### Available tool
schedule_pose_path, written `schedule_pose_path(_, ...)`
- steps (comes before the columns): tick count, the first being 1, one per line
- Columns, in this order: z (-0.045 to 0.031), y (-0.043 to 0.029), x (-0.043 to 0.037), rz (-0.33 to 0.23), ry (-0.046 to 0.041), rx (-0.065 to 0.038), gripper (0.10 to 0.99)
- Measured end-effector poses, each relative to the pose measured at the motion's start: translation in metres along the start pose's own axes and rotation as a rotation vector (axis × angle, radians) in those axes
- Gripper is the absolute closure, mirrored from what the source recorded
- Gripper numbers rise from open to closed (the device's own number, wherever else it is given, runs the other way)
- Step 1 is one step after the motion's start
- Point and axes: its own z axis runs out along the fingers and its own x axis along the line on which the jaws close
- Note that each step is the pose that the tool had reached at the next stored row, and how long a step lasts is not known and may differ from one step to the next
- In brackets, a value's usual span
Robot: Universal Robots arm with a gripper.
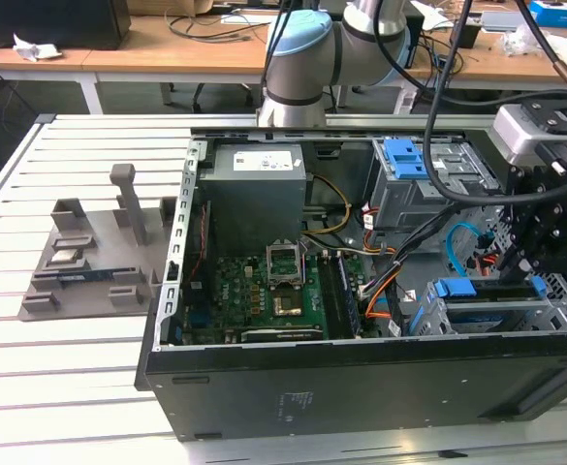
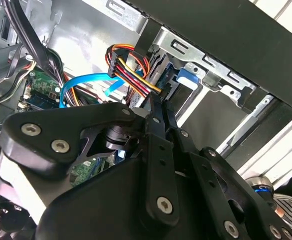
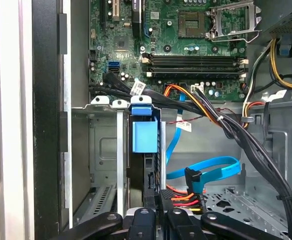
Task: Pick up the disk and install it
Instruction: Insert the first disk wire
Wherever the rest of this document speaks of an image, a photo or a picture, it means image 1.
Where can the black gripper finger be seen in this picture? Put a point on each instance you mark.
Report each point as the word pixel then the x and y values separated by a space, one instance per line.
pixel 530 218

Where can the hard disk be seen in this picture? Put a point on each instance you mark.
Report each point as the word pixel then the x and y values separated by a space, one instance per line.
pixel 457 289

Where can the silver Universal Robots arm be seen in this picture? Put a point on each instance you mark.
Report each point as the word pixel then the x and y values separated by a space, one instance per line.
pixel 312 58

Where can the grey metal disk bay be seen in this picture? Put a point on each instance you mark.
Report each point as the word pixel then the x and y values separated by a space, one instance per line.
pixel 549 315

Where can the grey metal drive cage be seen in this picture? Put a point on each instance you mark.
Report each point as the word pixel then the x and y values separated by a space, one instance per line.
pixel 399 203

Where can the blue plastic drive latch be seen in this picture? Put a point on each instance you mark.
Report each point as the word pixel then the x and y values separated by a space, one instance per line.
pixel 399 160

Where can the crumpled clear plastic bag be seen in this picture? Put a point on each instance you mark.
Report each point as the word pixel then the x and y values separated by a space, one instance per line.
pixel 515 41

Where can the blue cardboard box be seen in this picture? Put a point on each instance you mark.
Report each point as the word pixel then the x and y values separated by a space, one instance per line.
pixel 559 14

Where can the small black box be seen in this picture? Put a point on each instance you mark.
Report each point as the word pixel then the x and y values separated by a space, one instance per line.
pixel 469 36

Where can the installed RAM stick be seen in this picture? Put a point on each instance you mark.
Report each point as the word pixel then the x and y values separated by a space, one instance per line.
pixel 349 295

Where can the flat grey box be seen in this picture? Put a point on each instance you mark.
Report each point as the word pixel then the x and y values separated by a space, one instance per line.
pixel 501 20

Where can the black RAM slot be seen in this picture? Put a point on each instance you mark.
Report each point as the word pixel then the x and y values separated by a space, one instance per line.
pixel 332 300

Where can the black speaker box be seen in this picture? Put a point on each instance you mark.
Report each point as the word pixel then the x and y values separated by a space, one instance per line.
pixel 416 34

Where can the white paper sheet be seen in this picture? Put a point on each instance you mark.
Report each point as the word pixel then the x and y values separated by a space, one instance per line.
pixel 431 19

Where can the thin locking lever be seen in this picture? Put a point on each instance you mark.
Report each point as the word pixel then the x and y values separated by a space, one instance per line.
pixel 304 264

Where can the CPU socket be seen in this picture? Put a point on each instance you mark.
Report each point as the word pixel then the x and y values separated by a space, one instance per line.
pixel 288 304

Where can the black PC case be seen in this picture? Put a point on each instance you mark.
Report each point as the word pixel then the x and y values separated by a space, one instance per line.
pixel 312 387

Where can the grey power supply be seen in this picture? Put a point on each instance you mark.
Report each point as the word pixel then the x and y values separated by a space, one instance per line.
pixel 254 203

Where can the black graphics card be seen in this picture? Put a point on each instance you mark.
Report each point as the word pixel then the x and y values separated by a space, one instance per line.
pixel 279 334

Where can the green motherboard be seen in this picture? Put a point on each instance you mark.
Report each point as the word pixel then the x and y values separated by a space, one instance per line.
pixel 234 290

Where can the white keyboard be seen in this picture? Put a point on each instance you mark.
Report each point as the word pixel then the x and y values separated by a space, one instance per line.
pixel 244 19

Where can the brown cardboard box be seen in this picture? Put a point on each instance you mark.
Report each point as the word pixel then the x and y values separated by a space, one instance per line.
pixel 166 6

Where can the grey parts rack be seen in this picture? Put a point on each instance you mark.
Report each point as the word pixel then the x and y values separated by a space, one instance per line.
pixel 103 242

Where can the blue RAM stick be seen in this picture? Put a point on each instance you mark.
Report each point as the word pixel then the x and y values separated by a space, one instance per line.
pixel 84 277

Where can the silver CPU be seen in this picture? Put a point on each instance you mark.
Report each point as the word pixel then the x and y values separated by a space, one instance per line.
pixel 62 257

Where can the crumpled white paper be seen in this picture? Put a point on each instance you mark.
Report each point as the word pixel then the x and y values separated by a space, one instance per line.
pixel 36 51

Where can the black computer tower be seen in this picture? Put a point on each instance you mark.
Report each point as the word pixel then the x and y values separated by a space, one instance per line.
pixel 45 24

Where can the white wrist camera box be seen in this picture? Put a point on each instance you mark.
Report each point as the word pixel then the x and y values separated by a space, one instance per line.
pixel 518 133

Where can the black camera bracket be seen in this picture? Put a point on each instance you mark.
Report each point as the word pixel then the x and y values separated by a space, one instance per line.
pixel 540 111

